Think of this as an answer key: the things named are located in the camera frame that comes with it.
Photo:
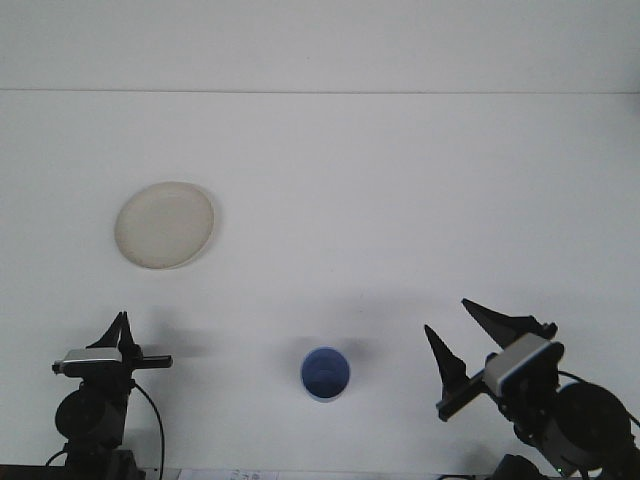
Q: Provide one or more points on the pale round plate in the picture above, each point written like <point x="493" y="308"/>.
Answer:
<point x="165" y="225"/>

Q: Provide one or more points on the pale blue cup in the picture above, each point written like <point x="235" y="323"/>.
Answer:
<point x="325" y="375"/>

